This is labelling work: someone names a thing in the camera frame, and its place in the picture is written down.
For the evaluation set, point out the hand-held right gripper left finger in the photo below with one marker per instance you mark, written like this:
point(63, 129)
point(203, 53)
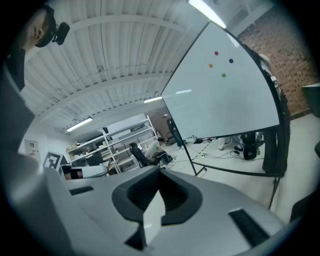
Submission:
point(107, 207)

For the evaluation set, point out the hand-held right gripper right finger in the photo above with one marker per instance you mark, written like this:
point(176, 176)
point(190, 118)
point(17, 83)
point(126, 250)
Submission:
point(212, 207)

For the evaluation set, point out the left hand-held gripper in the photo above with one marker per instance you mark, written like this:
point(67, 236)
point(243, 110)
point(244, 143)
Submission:
point(53, 161)

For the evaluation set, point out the white marker with red cap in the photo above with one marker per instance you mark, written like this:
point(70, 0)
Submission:
point(210, 138)

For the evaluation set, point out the whiteboard on black stand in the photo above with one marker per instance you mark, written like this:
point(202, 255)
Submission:
point(220, 100)

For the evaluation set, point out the black office chair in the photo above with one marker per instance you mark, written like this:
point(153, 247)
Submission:
point(138, 153)

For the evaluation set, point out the white metal shelf rack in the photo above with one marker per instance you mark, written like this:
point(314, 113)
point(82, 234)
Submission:
point(130, 138)

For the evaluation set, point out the long ceiling light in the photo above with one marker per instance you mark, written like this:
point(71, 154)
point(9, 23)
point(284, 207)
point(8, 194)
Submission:
point(152, 99)
point(78, 124)
point(207, 11)

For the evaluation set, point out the yellow black hazard tape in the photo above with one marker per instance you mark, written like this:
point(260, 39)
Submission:
point(206, 149)

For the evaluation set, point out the black equipment bag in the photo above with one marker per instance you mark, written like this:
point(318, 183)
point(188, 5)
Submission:
point(251, 150)

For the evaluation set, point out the black platform trolley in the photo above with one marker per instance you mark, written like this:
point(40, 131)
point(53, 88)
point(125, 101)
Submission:
point(170, 140)

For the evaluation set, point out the person in grey top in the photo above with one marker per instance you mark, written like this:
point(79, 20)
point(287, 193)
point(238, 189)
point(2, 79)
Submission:
point(15, 112)

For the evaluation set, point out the person's head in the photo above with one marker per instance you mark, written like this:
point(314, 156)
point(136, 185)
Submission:
point(35, 30)

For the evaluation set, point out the white wall notice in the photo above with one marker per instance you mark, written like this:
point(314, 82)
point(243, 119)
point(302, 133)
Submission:
point(32, 148)

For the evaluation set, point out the black head-mounted camera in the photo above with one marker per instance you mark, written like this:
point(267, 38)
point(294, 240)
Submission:
point(63, 31)

